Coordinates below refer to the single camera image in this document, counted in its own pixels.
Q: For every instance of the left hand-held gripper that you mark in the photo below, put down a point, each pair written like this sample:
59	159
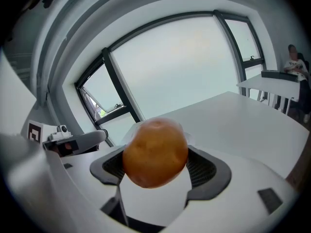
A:
52	137

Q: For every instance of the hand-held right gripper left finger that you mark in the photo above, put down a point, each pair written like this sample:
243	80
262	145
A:
73	190

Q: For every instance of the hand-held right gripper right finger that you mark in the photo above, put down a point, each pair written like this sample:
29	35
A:
243	198

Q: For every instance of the brown potato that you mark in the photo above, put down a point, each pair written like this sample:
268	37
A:
155	154

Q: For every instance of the large white table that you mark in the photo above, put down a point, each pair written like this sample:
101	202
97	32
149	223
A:
230	130

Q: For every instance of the black framed window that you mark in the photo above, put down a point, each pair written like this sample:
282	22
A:
243	42
170	69

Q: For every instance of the small white table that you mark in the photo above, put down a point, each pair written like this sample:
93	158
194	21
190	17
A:
272	87

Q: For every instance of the long black box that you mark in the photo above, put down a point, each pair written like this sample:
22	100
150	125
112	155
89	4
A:
279	75

